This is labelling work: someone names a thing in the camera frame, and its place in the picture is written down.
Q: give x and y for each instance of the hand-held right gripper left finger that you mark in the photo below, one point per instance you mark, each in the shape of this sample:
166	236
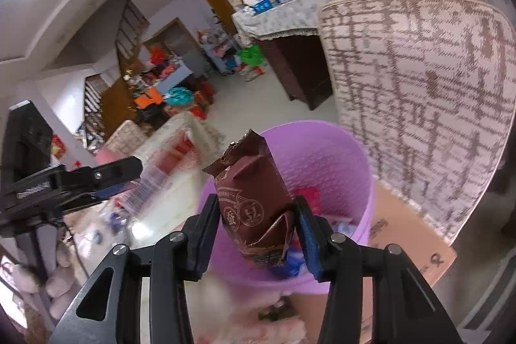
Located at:
209	231

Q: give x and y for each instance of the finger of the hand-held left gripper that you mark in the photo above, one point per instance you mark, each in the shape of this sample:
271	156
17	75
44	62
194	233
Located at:
113	170

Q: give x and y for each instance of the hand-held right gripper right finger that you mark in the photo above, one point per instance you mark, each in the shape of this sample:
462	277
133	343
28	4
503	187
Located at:
308	243

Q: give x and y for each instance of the person's left hand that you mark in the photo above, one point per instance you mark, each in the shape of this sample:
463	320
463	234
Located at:
56	283

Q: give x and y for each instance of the patterned tablecloth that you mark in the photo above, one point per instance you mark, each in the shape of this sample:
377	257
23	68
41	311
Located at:
173	134

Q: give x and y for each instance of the purple plastic basket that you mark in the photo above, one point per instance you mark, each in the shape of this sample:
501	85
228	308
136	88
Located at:
330	158

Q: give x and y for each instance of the brown snack packet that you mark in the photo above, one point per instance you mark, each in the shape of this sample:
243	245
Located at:
254	199

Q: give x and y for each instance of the green bag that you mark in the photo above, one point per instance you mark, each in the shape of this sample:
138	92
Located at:
250	56

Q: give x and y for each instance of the side table with floral cloth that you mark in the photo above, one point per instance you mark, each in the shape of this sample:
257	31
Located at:
282	19

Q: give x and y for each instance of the patterned fabric chair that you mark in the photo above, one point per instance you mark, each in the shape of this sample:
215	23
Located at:
423	106

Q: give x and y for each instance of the brown cardboard box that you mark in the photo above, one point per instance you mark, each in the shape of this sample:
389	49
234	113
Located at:
403	231

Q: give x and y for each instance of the wooden staircase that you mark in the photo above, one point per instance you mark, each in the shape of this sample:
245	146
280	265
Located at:
121	41

